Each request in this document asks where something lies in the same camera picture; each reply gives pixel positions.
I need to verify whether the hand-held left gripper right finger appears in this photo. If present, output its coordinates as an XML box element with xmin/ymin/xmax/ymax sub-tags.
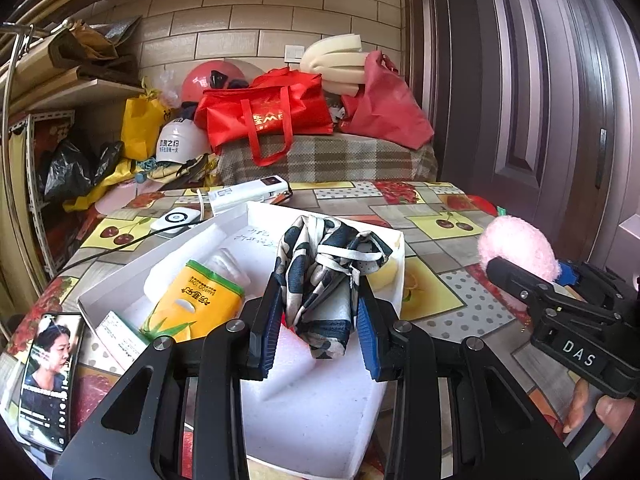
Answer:
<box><xmin>356</xmin><ymin>280</ymin><xmax>576</xmax><ymax>480</ymax></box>

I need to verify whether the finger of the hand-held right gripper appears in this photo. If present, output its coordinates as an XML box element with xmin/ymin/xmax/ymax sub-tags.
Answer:
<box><xmin>557</xmin><ymin>260</ymin><xmax>640</xmax><ymax>311</ymax></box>
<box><xmin>487</xmin><ymin>256</ymin><xmax>616</xmax><ymax>321</ymax></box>

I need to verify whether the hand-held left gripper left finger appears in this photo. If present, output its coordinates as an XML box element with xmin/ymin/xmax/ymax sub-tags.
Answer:
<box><xmin>52</xmin><ymin>270</ymin><xmax>283</xmax><ymax>480</ymax></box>

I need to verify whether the pink plush ball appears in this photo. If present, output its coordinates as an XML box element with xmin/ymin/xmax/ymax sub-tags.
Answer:
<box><xmin>476</xmin><ymin>214</ymin><xmax>562</xmax><ymax>283</ymax></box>

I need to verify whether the yellow tissue pack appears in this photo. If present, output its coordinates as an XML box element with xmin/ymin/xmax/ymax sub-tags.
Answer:
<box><xmin>139</xmin><ymin>260</ymin><xmax>246</xmax><ymax>343</ymax></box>

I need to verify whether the black and white scarf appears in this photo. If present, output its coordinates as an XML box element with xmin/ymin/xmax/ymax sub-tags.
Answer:
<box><xmin>272</xmin><ymin>214</ymin><xmax>396</xmax><ymax>361</ymax></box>

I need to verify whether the white shallow cardboard box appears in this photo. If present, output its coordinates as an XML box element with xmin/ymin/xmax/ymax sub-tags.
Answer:
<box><xmin>77</xmin><ymin>201</ymin><xmax>406</xmax><ymax>480</ymax></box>

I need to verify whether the person's right hand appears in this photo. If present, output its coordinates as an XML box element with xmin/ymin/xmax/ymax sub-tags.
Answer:
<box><xmin>562</xmin><ymin>379</ymin><xmax>635</xmax><ymax>455</ymax></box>

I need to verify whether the fruit print tablecloth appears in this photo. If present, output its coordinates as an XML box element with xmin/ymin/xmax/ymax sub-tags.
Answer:
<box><xmin>0</xmin><ymin>180</ymin><xmax>591</xmax><ymax>480</ymax></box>

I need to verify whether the white power bank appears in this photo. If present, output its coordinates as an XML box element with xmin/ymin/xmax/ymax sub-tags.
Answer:
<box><xmin>207</xmin><ymin>175</ymin><xmax>291</xmax><ymax>213</ymax></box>

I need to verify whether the small white green carton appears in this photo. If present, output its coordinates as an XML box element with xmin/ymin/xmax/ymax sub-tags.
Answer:
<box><xmin>95</xmin><ymin>311</ymin><xmax>151</xmax><ymax>373</ymax></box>

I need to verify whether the white oval charger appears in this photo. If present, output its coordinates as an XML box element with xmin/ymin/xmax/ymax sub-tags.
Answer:
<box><xmin>150</xmin><ymin>207</ymin><xmax>201</xmax><ymax>233</ymax></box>

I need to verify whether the plaid bench cover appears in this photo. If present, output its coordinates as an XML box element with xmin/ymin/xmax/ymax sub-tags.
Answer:
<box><xmin>217</xmin><ymin>132</ymin><xmax>438</xmax><ymax>186</ymax></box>

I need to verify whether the brown panelled door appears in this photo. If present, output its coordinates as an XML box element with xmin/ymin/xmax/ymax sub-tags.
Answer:
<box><xmin>402</xmin><ymin>0</ymin><xmax>640</xmax><ymax>271</ymax></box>

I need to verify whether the dark red fabric bag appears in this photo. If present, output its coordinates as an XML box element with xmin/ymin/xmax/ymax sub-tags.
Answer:
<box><xmin>342</xmin><ymin>50</ymin><xmax>435</xmax><ymax>151</ymax></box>

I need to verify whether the white helmet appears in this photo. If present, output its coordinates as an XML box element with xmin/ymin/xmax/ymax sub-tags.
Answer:
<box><xmin>156</xmin><ymin>116</ymin><xmax>213</xmax><ymax>166</ymax></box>

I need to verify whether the yellow plastic sheet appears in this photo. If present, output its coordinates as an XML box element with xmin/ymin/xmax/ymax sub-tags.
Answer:
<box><xmin>62</xmin><ymin>160</ymin><xmax>136</xmax><ymax>213</ymax></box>

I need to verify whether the black smartphone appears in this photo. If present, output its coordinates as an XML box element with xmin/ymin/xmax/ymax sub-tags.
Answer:
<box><xmin>17</xmin><ymin>312</ymin><xmax>85</xmax><ymax>453</ymax></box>

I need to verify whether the red shopping bag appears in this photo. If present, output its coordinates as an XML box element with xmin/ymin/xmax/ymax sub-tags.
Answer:
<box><xmin>194</xmin><ymin>67</ymin><xmax>335</xmax><ymax>168</ymax></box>

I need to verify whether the yellow plastic bag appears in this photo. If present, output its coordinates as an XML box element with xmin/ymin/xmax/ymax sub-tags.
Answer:
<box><xmin>121</xmin><ymin>91</ymin><xmax>168</xmax><ymax>161</ymax></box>

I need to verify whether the black plastic bag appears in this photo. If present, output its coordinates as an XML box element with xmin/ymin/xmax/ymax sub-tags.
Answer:
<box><xmin>37</xmin><ymin>139</ymin><xmax>123</xmax><ymax>203</ymax></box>

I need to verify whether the pink helmet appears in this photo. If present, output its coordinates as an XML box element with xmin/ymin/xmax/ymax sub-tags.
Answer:
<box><xmin>181</xmin><ymin>59</ymin><xmax>248</xmax><ymax>103</ymax></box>

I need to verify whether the cream folded bag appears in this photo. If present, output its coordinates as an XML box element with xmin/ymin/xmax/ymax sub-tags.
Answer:
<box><xmin>300</xmin><ymin>31</ymin><xmax>371</xmax><ymax>97</ymax></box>

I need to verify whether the metal storage shelf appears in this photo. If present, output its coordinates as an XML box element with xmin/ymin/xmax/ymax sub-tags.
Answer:
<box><xmin>0</xmin><ymin>20</ymin><xmax>146</xmax><ymax>281</ymax></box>

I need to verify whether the brown paper bag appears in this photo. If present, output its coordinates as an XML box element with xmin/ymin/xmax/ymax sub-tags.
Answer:
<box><xmin>50</xmin><ymin>22</ymin><xmax>141</xmax><ymax>83</ymax></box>

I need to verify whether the black door handle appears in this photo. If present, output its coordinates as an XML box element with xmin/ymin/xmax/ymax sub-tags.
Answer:
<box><xmin>597</xmin><ymin>129</ymin><xmax>609</xmax><ymax>188</ymax></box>

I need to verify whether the black cable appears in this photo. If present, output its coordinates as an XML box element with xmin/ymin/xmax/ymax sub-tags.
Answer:
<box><xmin>47</xmin><ymin>227</ymin><xmax>163</xmax><ymax>281</ymax></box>

